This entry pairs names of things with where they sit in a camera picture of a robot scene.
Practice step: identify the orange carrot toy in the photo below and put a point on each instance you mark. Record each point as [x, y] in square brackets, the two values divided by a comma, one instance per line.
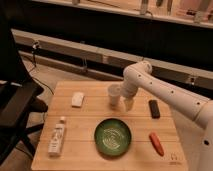
[156, 143]

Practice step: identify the white tube bottle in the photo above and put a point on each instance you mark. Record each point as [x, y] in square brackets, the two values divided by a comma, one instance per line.
[56, 140]

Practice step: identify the white computer mouse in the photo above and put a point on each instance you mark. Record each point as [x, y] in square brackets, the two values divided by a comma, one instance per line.
[77, 99]

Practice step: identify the green ceramic bowl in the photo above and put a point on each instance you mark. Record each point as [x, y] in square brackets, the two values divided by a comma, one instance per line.
[112, 137]

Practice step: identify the black office chair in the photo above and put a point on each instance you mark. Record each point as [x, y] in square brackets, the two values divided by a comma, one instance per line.
[18, 96]

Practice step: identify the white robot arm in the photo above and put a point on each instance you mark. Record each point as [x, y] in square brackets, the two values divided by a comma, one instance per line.
[195, 107]

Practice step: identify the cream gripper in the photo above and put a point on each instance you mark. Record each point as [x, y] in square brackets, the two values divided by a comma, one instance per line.
[128, 102]

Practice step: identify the black rectangular device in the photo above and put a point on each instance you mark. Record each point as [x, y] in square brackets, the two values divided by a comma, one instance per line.
[154, 109]

